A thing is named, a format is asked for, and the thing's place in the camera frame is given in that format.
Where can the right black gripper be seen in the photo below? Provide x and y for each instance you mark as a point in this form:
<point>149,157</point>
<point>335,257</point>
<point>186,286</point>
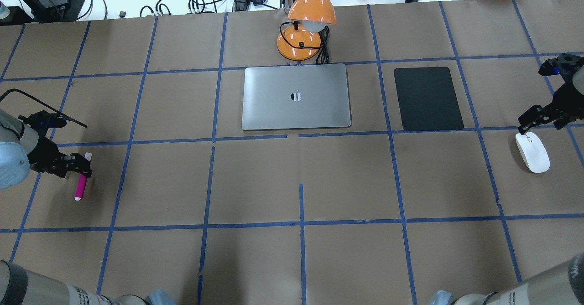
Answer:
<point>564,103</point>

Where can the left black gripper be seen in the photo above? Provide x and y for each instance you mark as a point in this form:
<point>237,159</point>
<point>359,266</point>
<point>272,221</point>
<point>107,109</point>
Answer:
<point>42,152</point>

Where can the pink highlighter pen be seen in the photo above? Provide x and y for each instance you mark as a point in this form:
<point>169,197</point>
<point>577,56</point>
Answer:
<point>81,185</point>

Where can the white computer mouse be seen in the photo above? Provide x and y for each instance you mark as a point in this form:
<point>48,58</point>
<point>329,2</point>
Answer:
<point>533,152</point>

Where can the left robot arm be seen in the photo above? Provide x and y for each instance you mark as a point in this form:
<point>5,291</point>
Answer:
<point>25,147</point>

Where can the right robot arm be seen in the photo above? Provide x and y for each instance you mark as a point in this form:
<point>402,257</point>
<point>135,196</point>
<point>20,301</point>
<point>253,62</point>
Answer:
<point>567,103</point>

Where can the black mousepad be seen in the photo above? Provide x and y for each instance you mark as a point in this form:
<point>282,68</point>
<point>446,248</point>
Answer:
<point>427,99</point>

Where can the grey closed laptop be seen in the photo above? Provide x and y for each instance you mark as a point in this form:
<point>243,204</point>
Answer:
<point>296,97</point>

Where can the orange desk lamp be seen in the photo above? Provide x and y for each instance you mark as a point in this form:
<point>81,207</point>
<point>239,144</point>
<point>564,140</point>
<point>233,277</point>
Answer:
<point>304,34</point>

